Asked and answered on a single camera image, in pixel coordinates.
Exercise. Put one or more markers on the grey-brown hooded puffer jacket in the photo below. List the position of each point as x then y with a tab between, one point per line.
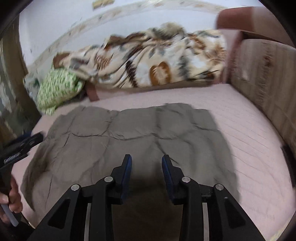
85	145

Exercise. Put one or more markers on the leaf-patterned fleece blanket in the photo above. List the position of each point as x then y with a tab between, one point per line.
154	57

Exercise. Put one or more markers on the maroon pink sofa backrest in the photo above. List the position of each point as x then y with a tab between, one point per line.
253	22

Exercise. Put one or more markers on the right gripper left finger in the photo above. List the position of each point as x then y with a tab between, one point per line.
66	219

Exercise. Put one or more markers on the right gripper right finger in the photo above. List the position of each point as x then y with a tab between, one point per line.
226	218

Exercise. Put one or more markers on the person's left hand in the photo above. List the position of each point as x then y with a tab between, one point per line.
13	200

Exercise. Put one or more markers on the pink quilted mattress cover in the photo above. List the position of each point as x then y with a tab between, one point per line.
264	184

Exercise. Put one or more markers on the striped brown sofa cushion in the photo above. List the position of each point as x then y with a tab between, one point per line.
264	72

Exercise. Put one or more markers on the wooden glass-panel door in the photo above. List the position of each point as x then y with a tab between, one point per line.
19	114

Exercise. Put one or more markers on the green checked pillow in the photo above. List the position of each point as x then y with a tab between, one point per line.
58	86

